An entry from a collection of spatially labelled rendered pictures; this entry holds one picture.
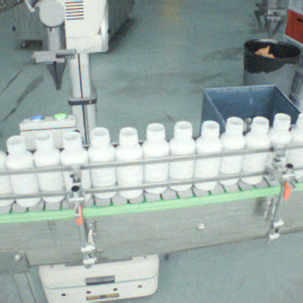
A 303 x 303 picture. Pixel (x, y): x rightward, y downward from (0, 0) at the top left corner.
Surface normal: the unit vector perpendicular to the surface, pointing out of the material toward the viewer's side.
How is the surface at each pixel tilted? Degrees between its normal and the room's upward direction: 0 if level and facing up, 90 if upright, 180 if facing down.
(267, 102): 90
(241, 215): 90
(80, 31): 90
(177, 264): 0
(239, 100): 90
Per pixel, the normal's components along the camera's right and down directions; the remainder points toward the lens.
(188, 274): 0.01, -0.86
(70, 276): 0.10, -0.48
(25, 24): -0.15, 0.51
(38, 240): 0.17, 0.50
